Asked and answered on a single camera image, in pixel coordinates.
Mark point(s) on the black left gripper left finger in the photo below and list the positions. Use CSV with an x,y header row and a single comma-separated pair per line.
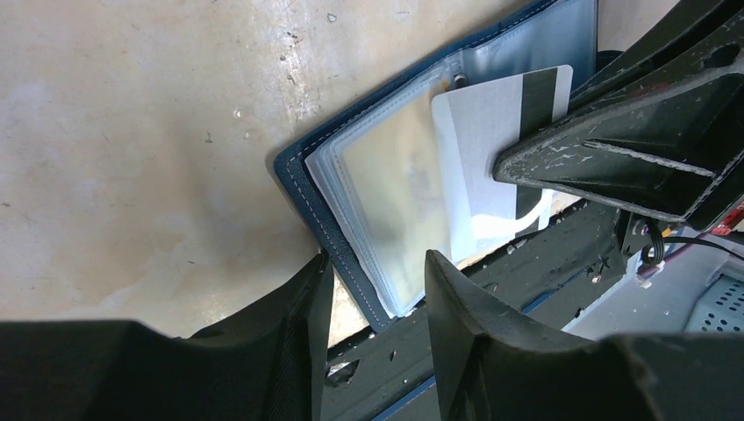
x,y
264,362

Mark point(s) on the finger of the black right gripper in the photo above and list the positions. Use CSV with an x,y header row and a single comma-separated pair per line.
x,y
668,146
680,29

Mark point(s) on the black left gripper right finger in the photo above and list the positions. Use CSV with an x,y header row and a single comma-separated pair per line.
x,y
492,362

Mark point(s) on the white black-stripe credit card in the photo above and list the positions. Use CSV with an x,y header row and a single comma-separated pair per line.
x,y
500,157

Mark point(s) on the dark blue leather card holder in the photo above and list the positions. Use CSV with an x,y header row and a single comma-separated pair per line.
x,y
407,168

